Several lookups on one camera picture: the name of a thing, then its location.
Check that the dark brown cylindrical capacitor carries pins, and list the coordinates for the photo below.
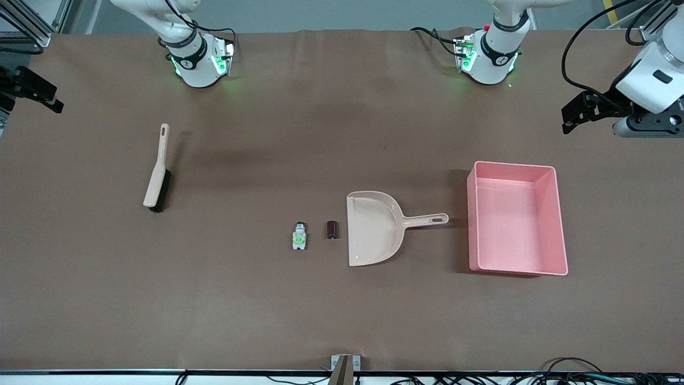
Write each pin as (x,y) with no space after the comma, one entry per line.
(333,230)

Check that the aluminium frame profile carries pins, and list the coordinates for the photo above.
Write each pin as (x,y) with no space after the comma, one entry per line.
(649,33)
(32,29)

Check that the beige brush with black bristles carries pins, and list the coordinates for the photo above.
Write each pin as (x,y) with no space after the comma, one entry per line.
(156,182)

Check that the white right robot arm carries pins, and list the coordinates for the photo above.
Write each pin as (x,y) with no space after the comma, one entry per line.
(195,64)

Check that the beige plastic dustpan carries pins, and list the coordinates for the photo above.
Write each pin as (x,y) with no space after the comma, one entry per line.
(371,230)

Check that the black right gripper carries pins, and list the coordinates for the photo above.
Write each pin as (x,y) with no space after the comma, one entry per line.
(20,81)

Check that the brown table mat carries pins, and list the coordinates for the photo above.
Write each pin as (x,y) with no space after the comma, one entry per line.
(214,299)

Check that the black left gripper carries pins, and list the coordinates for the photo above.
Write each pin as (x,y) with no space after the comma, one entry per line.
(608,102)

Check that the white green push button switch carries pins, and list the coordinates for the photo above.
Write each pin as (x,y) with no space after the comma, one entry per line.
(299,238)

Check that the metal bracket with post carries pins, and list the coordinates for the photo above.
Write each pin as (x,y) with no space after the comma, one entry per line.
(342,369)

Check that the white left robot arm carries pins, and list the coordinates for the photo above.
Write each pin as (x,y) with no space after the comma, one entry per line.
(494,59)

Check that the pink plastic bin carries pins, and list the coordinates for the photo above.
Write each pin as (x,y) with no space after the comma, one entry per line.
(513,224)

